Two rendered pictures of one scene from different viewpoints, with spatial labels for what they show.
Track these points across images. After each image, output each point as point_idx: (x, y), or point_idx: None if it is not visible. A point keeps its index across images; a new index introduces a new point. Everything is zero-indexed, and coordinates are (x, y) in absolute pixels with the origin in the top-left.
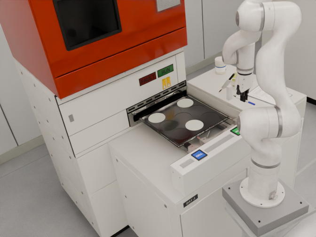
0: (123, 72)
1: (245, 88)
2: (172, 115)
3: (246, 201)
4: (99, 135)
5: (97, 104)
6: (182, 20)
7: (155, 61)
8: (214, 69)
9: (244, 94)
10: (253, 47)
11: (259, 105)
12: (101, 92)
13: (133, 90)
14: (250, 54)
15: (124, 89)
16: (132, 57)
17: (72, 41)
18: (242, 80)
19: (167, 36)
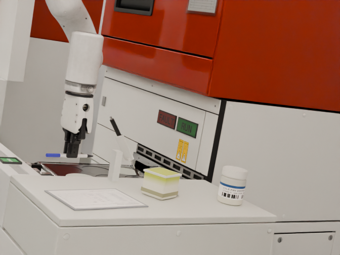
0: (138, 75)
1: (64, 122)
2: (121, 176)
3: None
4: (111, 151)
5: (122, 105)
6: (210, 44)
7: (181, 98)
8: (246, 202)
9: (66, 138)
10: (73, 40)
11: (66, 185)
12: (129, 93)
13: (150, 122)
14: (69, 50)
15: (144, 111)
16: (149, 59)
17: (121, 2)
18: (64, 99)
19: (187, 58)
